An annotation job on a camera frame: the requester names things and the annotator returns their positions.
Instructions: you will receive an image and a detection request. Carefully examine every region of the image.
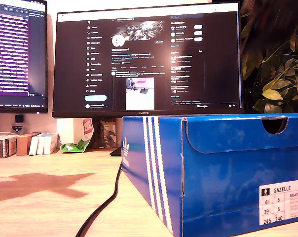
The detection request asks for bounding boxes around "green leafy houseplant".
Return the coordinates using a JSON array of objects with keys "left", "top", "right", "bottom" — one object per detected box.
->
[{"left": 240, "top": 26, "right": 298, "bottom": 115}]

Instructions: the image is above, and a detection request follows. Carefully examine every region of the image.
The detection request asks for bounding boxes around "brown cardboard box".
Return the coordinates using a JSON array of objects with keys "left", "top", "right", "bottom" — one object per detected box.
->
[{"left": 16, "top": 132, "right": 42, "bottom": 156}]

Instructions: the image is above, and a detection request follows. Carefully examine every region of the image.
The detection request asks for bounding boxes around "green and white box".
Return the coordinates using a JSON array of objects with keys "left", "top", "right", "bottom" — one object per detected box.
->
[{"left": 0, "top": 134, "right": 18, "bottom": 158}]

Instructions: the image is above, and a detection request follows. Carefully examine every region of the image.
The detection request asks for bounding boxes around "large white box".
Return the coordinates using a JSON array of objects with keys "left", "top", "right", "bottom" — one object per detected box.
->
[{"left": 56, "top": 118, "right": 84, "bottom": 145}]

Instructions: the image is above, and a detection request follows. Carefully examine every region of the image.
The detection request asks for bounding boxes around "monitor with purple text screen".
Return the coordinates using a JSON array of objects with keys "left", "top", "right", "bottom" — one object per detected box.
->
[{"left": 0, "top": 0, "right": 49, "bottom": 115}]

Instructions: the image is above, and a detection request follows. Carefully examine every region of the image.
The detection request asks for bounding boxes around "black cable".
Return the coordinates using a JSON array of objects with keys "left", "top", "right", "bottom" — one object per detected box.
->
[{"left": 74, "top": 162, "right": 123, "bottom": 237}]

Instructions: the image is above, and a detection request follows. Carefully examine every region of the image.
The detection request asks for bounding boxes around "green white snack bag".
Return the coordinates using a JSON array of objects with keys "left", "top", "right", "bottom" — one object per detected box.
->
[{"left": 60, "top": 118, "right": 95, "bottom": 154}]

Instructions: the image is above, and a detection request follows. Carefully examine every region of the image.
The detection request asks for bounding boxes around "wide black Huawei monitor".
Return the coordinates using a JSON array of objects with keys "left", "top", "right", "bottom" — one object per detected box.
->
[{"left": 52, "top": 1, "right": 245, "bottom": 119}]

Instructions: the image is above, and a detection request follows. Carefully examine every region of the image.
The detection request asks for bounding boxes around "blue shoebox with white stripes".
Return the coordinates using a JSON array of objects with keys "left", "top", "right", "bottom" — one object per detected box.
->
[{"left": 121, "top": 113, "right": 298, "bottom": 237}]

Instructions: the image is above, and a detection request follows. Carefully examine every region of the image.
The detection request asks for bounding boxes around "shield shaped badge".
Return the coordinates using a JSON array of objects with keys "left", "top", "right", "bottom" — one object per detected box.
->
[{"left": 11, "top": 123, "right": 24, "bottom": 134}]

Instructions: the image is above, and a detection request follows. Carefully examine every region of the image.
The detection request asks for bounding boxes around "dark patterned package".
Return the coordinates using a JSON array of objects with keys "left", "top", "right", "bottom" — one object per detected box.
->
[{"left": 99, "top": 118, "right": 117, "bottom": 149}]

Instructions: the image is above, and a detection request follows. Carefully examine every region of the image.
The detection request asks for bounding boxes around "slim white box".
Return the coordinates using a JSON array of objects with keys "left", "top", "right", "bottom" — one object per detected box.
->
[
  {"left": 43, "top": 133, "right": 60, "bottom": 156},
  {"left": 37, "top": 135, "right": 47, "bottom": 156},
  {"left": 29, "top": 134, "right": 40, "bottom": 156}
]

